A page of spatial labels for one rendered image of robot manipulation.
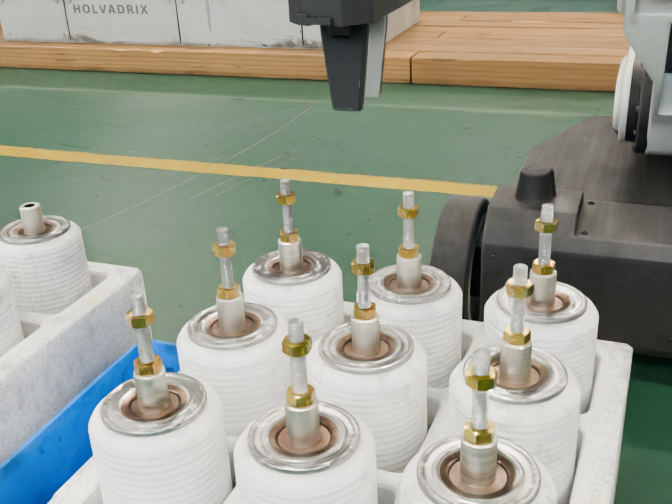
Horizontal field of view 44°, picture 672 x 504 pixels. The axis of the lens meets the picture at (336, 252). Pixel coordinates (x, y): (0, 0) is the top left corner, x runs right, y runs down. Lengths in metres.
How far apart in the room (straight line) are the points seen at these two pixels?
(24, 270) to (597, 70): 1.85
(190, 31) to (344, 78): 2.37
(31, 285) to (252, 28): 1.97
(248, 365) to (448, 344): 0.19
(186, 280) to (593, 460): 0.85
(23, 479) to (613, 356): 0.56
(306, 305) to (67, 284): 0.30
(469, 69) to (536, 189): 1.49
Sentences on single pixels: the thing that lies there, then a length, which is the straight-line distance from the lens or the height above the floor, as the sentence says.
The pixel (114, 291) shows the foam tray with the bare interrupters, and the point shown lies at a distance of 0.96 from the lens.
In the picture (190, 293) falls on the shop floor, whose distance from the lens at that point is 1.33.
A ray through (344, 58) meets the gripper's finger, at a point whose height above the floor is 0.48.
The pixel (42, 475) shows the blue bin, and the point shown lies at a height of 0.08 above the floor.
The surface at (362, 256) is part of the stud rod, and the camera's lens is 0.62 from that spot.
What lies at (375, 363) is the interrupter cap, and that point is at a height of 0.25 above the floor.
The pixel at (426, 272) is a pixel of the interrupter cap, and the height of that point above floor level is 0.25.
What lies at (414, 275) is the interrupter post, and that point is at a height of 0.27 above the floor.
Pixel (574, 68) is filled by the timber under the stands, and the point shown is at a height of 0.06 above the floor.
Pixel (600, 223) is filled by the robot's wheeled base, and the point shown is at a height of 0.19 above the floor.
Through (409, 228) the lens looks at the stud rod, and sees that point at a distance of 0.72.
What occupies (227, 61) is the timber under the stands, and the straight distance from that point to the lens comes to 2.78.
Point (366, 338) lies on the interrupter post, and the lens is 0.64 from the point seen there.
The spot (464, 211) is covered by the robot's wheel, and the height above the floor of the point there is 0.20.
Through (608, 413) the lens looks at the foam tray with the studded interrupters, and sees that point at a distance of 0.73.
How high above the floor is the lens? 0.59
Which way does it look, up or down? 25 degrees down
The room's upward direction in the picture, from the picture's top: 3 degrees counter-clockwise
